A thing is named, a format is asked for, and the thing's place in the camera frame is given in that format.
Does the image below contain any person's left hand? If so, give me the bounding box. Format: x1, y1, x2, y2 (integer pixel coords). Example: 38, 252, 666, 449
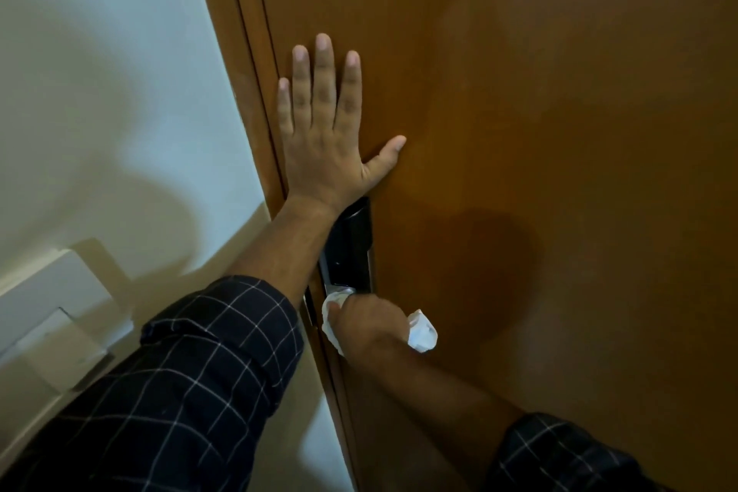
277, 34, 407, 216

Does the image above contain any person's right hand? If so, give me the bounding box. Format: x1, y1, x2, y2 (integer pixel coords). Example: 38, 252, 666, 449
327, 294, 411, 361

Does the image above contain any brown wooden door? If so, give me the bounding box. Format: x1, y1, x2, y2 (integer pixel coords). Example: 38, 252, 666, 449
248, 0, 738, 492

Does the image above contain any white cleaning cloth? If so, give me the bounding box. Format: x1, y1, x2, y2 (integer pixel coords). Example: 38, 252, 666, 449
321, 288, 438, 358

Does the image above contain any person's left forearm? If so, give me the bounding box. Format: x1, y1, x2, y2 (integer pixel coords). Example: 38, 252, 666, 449
225, 194, 341, 311

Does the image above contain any person's right forearm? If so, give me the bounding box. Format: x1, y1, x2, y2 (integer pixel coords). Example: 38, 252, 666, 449
346, 339, 525, 487

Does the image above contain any black digital door lock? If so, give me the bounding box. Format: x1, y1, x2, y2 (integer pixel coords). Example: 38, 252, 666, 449
318, 196, 374, 298

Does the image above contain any dark checked left sleeve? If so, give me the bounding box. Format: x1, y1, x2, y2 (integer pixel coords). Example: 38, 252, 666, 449
0, 276, 304, 492

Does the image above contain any dark checked sleeve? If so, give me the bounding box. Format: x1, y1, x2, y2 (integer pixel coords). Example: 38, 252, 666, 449
481, 412, 675, 492
0, 276, 304, 492

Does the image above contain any dark checked right sleeve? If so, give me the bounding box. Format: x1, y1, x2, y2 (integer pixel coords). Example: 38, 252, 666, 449
481, 412, 675, 492

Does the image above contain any brown wooden door frame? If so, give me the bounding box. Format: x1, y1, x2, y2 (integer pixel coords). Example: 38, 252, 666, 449
186, 0, 361, 492

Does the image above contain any white wall switch panel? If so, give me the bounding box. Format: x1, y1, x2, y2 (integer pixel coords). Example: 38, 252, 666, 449
0, 247, 135, 394

